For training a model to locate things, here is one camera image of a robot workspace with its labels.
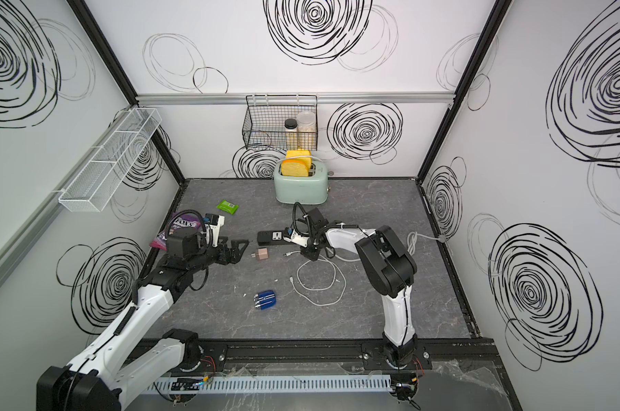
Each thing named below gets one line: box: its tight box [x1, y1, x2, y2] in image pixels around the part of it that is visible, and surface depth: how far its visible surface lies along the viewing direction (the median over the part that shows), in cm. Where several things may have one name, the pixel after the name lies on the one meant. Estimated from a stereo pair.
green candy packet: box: [215, 199, 239, 215], surface depth 111 cm
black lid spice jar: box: [284, 118, 299, 151], surface depth 87 cm
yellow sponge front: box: [280, 159, 309, 178], surface depth 100 cm
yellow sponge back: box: [282, 149, 313, 170], surface depth 104 cm
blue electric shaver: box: [253, 289, 277, 310], surface depth 84 cm
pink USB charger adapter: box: [255, 247, 269, 261], surface depth 95 cm
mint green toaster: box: [274, 160, 328, 206], surface depth 104 cm
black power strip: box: [256, 230, 293, 246], surface depth 99 cm
